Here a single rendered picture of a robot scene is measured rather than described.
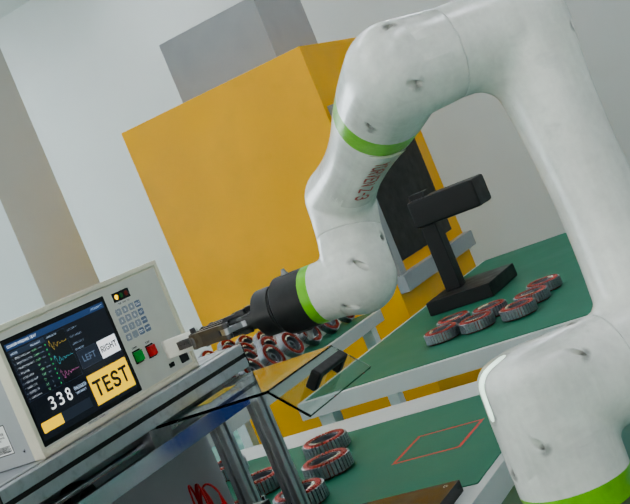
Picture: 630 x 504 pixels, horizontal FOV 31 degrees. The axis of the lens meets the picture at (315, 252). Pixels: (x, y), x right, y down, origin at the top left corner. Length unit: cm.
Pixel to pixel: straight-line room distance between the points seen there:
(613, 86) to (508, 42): 545
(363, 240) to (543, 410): 51
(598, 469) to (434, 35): 51
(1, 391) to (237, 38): 417
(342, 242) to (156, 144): 415
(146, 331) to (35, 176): 407
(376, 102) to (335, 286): 44
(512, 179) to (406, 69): 572
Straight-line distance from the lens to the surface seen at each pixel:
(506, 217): 706
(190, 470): 219
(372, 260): 167
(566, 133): 135
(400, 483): 224
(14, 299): 587
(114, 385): 190
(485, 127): 701
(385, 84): 130
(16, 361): 176
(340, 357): 191
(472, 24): 135
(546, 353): 128
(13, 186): 588
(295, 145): 541
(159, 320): 203
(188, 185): 573
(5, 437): 179
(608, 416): 131
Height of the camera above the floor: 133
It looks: 3 degrees down
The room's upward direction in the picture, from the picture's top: 23 degrees counter-clockwise
